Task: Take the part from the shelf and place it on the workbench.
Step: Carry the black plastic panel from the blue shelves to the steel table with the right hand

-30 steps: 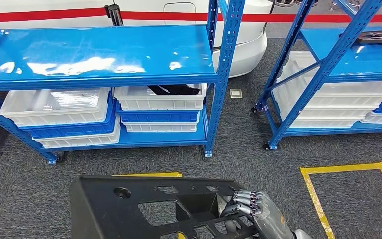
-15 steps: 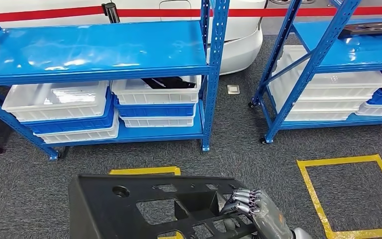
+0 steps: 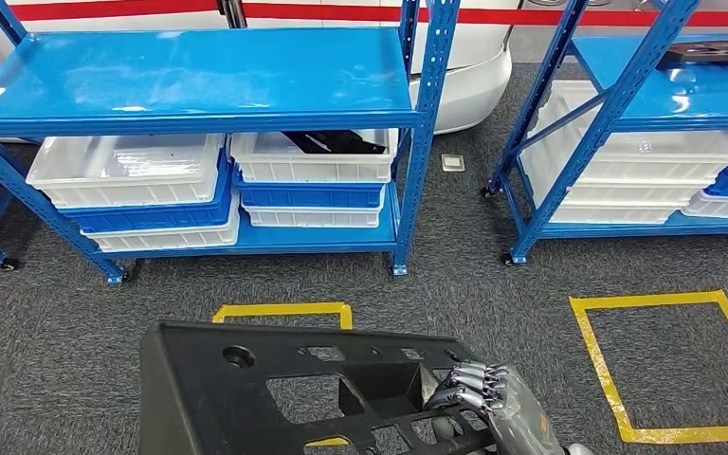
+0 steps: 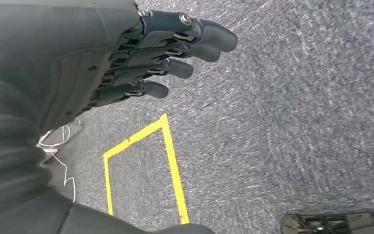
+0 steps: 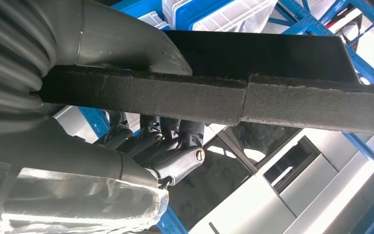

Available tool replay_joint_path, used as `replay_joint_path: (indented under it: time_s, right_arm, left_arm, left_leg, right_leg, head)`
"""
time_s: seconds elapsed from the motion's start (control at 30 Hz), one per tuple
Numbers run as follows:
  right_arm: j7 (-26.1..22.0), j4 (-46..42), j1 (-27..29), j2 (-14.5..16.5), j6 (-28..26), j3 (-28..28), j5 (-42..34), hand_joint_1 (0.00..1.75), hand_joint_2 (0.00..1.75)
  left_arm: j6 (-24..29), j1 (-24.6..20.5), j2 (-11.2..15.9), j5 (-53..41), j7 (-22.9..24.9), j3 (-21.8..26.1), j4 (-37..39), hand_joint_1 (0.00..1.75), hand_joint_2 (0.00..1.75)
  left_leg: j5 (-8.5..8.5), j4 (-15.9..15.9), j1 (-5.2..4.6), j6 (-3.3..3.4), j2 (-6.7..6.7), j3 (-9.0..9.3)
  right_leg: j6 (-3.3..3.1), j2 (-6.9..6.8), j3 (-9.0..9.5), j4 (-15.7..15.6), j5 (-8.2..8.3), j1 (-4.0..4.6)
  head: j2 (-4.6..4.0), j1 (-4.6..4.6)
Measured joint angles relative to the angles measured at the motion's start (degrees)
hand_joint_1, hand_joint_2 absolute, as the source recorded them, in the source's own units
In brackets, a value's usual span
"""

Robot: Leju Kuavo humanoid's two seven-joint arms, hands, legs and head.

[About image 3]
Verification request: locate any black stanchion post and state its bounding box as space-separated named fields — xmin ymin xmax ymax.
xmin=216 ymin=0 xmax=249 ymax=29

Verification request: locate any yellow floor tape square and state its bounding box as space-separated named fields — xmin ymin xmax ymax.
xmin=211 ymin=301 xmax=354 ymax=448
xmin=568 ymin=289 xmax=728 ymax=446

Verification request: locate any red barrier belt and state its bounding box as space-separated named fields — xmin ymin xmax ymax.
xmin=0 ymin=0 xmax=728 ymax=27

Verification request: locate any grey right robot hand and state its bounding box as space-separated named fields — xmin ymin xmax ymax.
xmin=423 ymin=359 xmax=566 ymax=455

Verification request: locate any black moulded plastic piece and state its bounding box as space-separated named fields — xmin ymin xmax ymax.
xmin=281 ymin=130 xmax=388 ymax=155

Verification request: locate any white car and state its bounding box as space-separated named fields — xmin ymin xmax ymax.
xmin=0 ymin=0 xmax=515 ymax=137

